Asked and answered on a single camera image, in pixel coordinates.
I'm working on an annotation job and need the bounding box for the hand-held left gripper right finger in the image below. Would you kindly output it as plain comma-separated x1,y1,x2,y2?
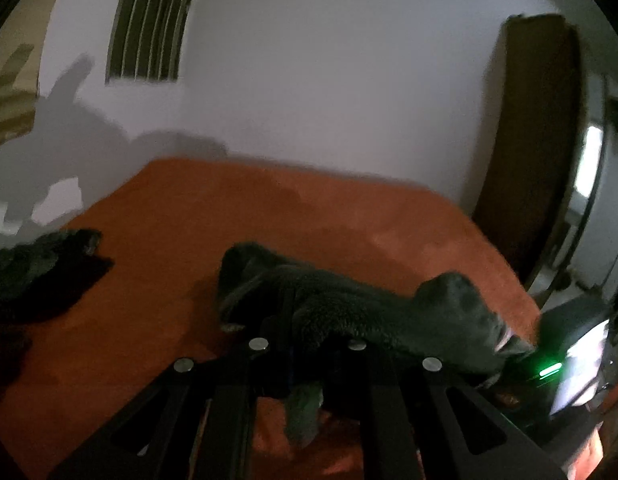
321,337,570,480

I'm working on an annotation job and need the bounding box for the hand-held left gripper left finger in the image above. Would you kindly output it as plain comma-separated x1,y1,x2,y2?
48,337,296,480

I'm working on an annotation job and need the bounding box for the dark green fleece garment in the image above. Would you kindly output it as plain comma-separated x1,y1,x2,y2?
216,241,537,448

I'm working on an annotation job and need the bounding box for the bright window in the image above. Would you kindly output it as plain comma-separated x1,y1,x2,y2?
576,125,606,196

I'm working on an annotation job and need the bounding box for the orange blanket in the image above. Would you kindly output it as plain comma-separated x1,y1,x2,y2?
0,157,604,480

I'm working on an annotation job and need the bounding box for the brown wooden door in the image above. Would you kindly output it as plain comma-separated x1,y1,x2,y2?
471,12,590,291

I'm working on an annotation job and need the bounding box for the dark cloth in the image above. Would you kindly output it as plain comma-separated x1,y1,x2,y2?
0,229,114,328

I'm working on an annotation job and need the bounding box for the barred window vent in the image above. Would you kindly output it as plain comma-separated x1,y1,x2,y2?
105,0,204,86

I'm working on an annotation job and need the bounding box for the brown wooden cabinet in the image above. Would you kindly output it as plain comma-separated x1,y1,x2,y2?
0,0,74,148

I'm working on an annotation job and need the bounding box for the metal door frame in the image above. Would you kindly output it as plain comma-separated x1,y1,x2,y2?
529,72,614,306

